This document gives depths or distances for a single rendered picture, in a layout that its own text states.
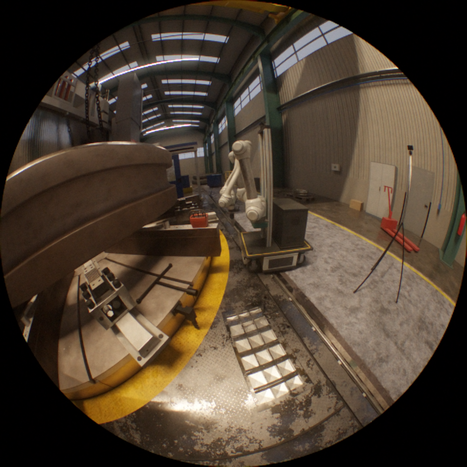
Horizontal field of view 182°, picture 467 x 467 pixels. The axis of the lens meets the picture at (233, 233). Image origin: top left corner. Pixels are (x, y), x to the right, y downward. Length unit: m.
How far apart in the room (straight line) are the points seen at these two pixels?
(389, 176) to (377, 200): 1.02
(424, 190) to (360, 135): 3.24
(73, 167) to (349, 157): 7.61
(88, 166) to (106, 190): 0.33
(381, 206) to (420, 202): 1.64
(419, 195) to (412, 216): 0.77
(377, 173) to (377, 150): 1.09
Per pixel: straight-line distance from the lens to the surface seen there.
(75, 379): 1.62
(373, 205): 6.08
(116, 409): 1.69
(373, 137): 6.88
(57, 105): 5.20
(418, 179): 6.22
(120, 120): 6.42
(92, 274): 1.26
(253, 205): 1.31
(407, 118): 6.77
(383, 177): 5.94
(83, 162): 1.40
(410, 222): 6.28
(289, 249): 1.89
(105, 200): 1.55
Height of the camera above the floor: 1.29
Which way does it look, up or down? 25 degrees down
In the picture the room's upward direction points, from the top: 4 degrees counter-clockwise
